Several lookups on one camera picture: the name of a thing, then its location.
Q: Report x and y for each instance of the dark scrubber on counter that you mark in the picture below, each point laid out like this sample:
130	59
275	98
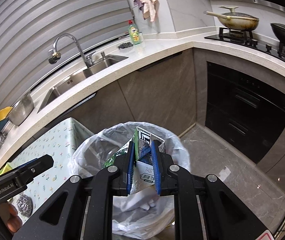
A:
125	45

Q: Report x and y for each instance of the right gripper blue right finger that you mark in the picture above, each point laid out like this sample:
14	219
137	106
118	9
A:
156	162

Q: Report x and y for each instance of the green white milk carton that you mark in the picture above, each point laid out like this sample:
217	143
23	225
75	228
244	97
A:
143	176

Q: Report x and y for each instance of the green dish soap bottle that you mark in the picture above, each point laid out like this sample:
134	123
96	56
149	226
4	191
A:
134	33

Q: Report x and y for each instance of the white paper towel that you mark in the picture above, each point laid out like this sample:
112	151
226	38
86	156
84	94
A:
143	202

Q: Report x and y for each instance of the steel wool scrubber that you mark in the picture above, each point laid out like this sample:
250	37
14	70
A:
25	205

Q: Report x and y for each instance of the floral light blue tablecloth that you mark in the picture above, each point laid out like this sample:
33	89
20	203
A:
53	149

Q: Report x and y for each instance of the grey window blind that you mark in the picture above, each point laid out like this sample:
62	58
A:
28	29

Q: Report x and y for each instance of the yellow blue colander basin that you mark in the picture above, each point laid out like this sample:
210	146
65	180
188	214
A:
4	116

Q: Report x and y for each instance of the hanging pink purple cloths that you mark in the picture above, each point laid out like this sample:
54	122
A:
148	8

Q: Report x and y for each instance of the chrome kitchen faucet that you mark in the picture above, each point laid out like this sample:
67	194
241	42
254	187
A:
70	50

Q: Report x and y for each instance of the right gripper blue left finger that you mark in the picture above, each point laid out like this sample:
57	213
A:
130	159

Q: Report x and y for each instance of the trash bin with clear liner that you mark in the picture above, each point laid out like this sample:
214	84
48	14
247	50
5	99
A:
89	159

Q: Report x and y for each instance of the operator hand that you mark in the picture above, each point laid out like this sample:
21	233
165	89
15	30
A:
9	215

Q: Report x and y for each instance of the stainless steel sink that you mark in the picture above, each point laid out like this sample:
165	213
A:
78	76

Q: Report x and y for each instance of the cream frying pan with lid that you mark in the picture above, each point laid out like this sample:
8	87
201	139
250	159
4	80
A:
235	20

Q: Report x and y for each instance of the black gas stove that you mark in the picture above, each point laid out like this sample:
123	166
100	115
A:
246	39

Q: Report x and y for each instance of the stainless steel colander bowl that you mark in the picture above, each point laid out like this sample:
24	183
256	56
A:
21	109

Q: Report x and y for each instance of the yellow green wipes packet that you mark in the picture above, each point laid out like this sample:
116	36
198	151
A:
6	168

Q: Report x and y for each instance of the black built-in oven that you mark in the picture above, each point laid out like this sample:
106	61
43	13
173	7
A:
247	113

